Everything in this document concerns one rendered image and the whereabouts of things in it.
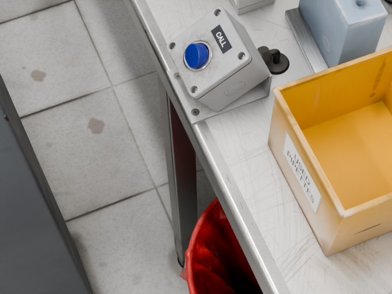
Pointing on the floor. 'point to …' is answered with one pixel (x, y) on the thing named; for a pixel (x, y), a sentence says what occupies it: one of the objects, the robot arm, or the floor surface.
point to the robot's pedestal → (31, 219)
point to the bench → (252, 162)
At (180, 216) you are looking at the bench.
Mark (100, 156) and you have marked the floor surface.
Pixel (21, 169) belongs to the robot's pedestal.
